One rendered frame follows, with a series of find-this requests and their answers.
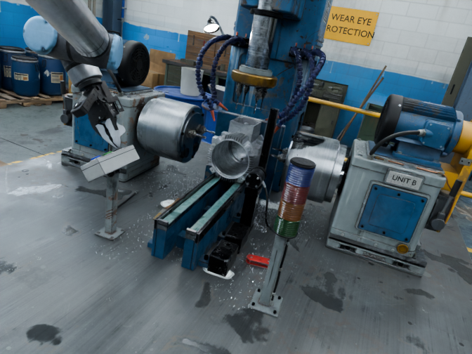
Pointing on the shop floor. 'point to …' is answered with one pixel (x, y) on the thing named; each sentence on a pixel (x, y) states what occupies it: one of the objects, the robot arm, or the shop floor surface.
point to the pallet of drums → (29, 77)
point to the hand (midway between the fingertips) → (114, 144)
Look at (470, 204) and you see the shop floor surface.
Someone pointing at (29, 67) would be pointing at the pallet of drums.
